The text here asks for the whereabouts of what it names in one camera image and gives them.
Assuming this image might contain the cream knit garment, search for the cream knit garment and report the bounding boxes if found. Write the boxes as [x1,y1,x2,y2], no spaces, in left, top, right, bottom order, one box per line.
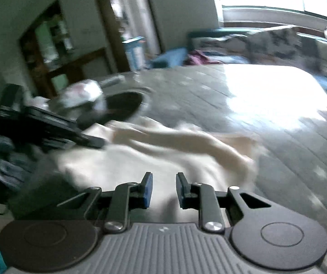
[35,117,260,225]

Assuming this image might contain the white tissue pack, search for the white tissue pack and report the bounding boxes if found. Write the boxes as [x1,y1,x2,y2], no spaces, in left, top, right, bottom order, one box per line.
[49,79,104,112]

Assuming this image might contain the grey remote control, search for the grey remote control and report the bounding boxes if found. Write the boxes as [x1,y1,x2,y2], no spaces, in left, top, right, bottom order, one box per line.
[98,74,125,88]

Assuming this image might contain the dark wooden shelf unit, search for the dark wooden shelf unit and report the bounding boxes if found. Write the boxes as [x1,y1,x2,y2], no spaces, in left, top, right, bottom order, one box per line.
[18,0,113,98]

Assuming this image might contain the blue white cabinet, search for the blue white cabinet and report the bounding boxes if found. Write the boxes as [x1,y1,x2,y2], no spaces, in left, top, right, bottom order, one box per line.
[123,36,145,71]

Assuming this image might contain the grey quilted star table cover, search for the grey quilted star table cover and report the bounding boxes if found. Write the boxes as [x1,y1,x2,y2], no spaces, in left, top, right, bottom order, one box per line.
[104,64,327,273]

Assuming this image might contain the pink crumpled garment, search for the pink crumpled garment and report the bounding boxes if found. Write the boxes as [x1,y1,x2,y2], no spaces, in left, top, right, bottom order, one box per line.
[183,50,223,66]

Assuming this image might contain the butterfly print pillow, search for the butterfly print pillow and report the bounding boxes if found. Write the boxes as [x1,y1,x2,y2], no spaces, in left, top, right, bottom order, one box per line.
[246,25,302,66]
[192,34,250,64]

